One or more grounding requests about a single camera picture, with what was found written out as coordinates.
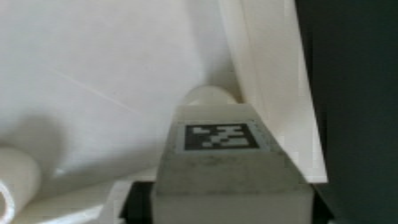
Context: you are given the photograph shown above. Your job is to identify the white square tabletop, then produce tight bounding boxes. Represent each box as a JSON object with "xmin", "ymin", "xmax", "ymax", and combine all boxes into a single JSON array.
[{"xmin": 0, "ymin": 0, "xmax": 327, "ymax": 224}]

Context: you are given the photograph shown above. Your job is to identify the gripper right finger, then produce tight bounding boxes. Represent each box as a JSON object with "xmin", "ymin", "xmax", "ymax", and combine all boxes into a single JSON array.
[{"xmin": 311, "ymin": 183, "xmax": 342, "ymax": 224}]

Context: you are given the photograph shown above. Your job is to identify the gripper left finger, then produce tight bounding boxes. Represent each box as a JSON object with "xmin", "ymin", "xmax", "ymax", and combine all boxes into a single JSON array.
[{"xmin": 100, "ymin": 181, "xmax": 155, "ymax": 224}]

